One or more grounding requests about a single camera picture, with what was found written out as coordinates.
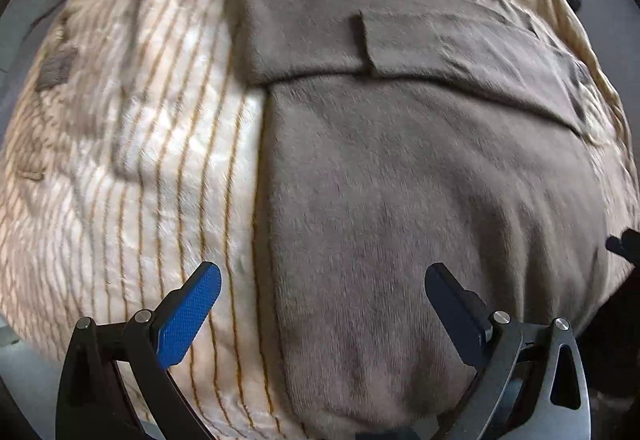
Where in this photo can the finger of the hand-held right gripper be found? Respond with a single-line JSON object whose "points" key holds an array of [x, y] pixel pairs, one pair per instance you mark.
{"points": [[627, 247]]}

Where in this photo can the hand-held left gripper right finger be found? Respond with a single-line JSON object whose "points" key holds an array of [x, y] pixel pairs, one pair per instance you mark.
{"points": [[455, 315]]}

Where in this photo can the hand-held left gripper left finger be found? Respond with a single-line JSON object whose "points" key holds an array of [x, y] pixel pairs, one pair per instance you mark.
{"points": [[192, 315]]}

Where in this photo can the cream striped plush garment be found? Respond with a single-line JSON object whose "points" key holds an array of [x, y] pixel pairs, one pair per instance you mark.
{"points": [[150, 144]]}

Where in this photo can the grey knit sweater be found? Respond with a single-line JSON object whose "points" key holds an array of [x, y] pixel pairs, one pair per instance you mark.
{"points": [[400, 200]]}

